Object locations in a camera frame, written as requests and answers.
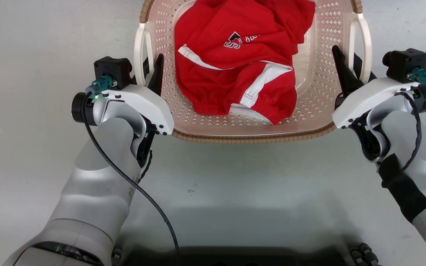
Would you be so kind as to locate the dark robot base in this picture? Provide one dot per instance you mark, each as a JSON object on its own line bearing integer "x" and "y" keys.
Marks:
{"x": 242, "y": 256}

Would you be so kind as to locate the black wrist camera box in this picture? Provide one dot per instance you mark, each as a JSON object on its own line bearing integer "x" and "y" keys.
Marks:
{"x": 111, "y": 72}
{"x": 405, "y": 64}

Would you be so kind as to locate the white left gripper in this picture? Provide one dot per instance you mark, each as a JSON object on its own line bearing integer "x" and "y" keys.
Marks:
{"x": 146, "y": 101}

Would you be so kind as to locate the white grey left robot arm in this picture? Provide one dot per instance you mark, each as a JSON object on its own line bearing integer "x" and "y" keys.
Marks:
{"x": 98, "y": 184}

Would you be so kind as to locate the beige plastic laundry basket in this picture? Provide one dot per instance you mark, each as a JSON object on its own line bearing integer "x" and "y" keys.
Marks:
{"x": 250, "y": 127}

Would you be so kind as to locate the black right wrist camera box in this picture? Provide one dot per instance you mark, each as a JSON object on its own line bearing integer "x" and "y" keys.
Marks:
{"x": 405, "y": 64}

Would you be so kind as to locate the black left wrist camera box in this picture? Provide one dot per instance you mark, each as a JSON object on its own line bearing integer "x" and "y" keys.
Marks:
{"x": 111, "y": 72}

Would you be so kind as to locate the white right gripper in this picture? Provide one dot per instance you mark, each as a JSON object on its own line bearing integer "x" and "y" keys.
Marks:
{"x": 372, "y": 98}

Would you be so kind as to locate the red garment with white stripes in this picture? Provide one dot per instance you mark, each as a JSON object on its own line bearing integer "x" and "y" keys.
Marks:
{"x": 231, "y": 70}

